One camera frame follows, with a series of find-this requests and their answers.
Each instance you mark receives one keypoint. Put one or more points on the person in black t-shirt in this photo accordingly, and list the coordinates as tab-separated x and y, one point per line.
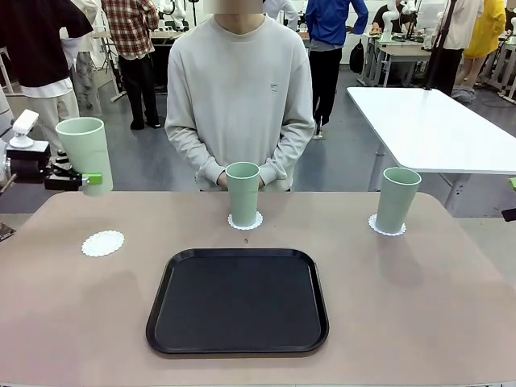
32	40

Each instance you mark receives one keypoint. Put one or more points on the black plastic serving tray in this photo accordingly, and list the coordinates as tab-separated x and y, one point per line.
238	306

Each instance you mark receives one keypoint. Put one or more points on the light green plastic cup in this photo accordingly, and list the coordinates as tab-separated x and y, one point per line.
86	153
397	201
242	197

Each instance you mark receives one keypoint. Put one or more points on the person's right hand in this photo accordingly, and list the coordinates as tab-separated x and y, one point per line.
222	179

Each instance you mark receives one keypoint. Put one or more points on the white rectangular table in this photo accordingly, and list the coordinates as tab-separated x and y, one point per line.
423	129

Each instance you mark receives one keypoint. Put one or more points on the black tripod pole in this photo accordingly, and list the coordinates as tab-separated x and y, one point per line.
444	36

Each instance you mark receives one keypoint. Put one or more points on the person in white shirt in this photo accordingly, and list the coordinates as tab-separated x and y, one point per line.
459	24

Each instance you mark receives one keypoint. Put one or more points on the white lace paper coaster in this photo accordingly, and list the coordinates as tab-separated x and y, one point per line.
102	243
373	223
246	228

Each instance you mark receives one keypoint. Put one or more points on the person in blue shirt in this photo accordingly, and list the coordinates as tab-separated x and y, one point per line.
330	20

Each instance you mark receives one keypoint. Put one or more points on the person in yellow dress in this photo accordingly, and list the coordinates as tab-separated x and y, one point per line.
488	32

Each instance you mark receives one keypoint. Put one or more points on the person in plaid shirt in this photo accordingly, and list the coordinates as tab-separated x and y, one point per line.
129	24

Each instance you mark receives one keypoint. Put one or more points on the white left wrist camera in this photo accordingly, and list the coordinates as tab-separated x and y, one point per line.
25	123

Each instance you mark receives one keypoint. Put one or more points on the person in grey patterned trousers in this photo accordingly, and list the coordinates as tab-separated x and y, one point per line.
86	80

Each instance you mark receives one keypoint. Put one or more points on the white frame background desk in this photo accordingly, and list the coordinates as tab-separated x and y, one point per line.
403	50

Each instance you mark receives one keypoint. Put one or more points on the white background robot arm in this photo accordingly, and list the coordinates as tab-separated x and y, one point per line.
389	22
175	12

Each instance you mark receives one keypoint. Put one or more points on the person's right forearm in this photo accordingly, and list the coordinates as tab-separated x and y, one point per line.
189	149

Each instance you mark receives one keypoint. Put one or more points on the grey cloth bundle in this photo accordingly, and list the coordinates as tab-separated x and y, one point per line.
463	94

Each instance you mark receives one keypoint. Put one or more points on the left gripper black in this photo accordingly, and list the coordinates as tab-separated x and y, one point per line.
26	165

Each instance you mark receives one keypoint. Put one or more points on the person in grey sweatshirt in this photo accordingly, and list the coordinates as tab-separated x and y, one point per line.
238	80

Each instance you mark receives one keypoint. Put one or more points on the seated person in black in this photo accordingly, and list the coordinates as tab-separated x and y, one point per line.
385	14

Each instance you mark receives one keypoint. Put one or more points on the person's left hand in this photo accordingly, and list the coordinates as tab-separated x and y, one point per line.
263	177

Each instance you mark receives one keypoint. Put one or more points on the person's left forearm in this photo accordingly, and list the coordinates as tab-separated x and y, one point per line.
290	145

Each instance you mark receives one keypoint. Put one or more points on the black hanging bag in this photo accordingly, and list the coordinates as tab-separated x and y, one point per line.
356	56

